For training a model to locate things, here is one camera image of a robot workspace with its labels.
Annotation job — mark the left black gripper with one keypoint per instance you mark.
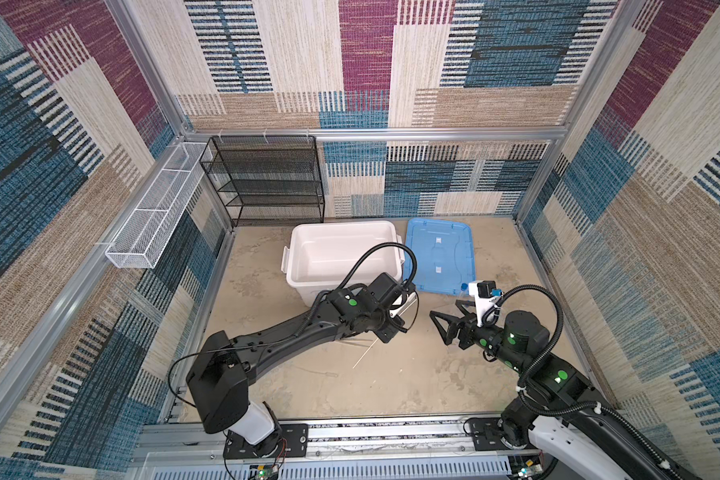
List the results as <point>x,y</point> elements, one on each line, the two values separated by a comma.
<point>387,333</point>

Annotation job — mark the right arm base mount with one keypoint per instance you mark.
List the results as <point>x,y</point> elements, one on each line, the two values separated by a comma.
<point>491,434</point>

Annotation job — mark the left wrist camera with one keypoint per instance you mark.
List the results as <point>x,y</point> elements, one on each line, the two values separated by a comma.
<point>402,304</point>

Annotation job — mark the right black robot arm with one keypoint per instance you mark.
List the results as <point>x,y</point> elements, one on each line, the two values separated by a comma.
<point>557,408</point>

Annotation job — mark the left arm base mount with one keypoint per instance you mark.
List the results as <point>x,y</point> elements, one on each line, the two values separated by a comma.
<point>288,440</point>

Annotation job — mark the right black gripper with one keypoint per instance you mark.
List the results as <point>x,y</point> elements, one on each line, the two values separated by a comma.
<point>454,324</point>

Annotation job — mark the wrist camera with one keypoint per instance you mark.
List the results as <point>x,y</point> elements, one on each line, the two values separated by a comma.
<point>486,296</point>
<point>402,304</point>

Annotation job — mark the white wire wall basket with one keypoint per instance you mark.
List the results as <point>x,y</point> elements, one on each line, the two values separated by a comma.
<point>141,241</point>

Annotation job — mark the blue plastic lid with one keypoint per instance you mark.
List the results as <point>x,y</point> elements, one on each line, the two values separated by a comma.
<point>445,255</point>

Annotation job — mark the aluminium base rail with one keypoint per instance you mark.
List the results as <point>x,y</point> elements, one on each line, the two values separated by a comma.
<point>402,447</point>

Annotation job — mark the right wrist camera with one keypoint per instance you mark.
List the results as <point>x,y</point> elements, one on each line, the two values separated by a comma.
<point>486,296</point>

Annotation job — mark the black wire shelf rack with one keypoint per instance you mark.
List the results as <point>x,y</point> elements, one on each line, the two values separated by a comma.
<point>266,180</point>

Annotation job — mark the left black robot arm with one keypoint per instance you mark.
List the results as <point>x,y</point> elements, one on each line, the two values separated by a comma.
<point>223,370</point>

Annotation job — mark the white plastic bin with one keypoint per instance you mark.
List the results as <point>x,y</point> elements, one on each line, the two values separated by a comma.
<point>320,255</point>

